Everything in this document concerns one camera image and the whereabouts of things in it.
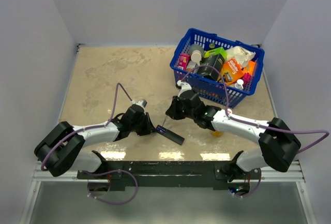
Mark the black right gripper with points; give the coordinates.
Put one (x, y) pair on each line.
(172, 112)

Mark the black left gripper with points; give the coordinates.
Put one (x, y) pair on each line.
(149, 128)

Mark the black remote control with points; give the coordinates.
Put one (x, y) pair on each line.
(171, 135)

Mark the purple battery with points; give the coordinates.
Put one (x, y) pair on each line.
(162, 130)

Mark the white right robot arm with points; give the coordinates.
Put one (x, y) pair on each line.
(277, 146)

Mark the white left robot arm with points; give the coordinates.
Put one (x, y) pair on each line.
(61, 149)

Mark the blue plastic basket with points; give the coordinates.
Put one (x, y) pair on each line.
(210, 89)

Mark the pink small box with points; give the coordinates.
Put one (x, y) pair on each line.
(184, 60)

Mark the black and green box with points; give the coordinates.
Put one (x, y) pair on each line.
(214, 59)

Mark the grey white-capped bottle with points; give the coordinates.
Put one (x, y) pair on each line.
(196, 53)

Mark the orange razor box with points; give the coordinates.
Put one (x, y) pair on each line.
(231, 71)

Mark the white pump bottle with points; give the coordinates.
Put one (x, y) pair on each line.
(239, 84)

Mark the magenta box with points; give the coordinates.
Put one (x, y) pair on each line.
(246, 78)

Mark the white crumpled bag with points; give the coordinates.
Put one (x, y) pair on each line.
(240, 54)

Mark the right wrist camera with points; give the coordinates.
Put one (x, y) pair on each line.
(183, 86)

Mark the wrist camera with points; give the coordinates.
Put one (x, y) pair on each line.
(142, 103)
(183, 86)

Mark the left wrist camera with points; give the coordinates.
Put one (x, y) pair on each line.
(142, 103)

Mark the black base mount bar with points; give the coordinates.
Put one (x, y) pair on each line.
(192, 174)

